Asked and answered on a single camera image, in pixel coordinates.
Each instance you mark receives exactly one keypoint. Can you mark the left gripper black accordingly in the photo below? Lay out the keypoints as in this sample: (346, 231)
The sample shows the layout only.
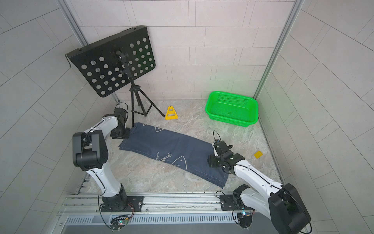
(126, 136)

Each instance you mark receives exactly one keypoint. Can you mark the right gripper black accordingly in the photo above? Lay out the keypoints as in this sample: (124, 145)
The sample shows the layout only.
(211, 161)

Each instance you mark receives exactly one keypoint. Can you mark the blue patterned pillowcase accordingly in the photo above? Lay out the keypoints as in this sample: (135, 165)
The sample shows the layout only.
(183, 151)

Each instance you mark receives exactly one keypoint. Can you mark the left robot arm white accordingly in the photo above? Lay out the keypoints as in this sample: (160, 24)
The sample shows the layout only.
(90, 154)

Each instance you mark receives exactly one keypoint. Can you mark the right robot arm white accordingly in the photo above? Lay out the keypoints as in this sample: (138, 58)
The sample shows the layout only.
(280, 203)

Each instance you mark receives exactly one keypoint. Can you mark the small yellow flat card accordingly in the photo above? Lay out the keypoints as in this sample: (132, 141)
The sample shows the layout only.
(258, 154)

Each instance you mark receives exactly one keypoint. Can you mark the green plastic basket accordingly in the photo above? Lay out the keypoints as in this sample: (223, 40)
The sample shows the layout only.
(232, 108)

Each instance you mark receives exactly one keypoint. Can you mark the yellow triangular plastic block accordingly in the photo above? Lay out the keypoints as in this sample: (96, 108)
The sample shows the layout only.
(171, 114)

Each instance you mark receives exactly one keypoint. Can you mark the right base circuit board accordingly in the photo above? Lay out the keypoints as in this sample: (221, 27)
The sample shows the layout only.
(244, 219)

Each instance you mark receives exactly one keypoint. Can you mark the base circuit board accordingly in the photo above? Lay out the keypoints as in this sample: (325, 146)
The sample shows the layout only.
(119, 222)
(244, 219)

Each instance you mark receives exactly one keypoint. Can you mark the black music stand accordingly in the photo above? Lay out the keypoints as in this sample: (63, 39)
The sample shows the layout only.
(116, 61)

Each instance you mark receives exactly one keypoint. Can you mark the left base circuit board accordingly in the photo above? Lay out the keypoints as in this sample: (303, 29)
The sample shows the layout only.
(119, 222)

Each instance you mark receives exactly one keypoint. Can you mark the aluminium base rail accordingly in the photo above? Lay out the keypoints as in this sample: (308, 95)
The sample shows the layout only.
(151, 208)

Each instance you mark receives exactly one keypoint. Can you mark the metal corner frame post right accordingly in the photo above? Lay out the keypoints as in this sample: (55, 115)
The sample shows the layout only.
(282, 38)

